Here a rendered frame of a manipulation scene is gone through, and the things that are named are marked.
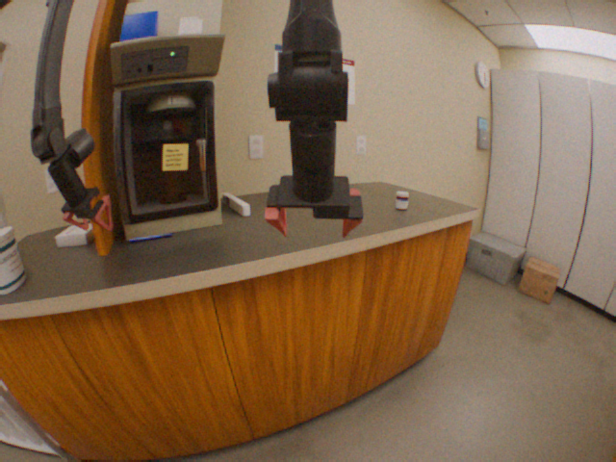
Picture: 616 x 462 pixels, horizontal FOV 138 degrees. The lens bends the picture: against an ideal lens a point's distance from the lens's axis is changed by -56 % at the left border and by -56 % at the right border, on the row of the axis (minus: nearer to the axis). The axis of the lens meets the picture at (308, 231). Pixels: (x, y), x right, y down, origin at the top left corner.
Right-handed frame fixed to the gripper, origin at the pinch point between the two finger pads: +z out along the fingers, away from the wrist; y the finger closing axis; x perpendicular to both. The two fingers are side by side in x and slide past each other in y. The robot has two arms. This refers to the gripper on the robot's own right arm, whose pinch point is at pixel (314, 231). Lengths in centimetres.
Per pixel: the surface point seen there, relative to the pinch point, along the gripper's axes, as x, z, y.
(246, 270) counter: -1.1, 15.2, 15.1
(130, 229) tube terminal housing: -13, 16, 56
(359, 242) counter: -15.7, 22.5, -11.3
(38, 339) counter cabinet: 31, 9, 70
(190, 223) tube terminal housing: -20.8, 21.9, 38.9
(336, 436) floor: 38, 99, -11
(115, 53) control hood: -30, -33, 51
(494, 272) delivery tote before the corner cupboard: -89, 161, -174
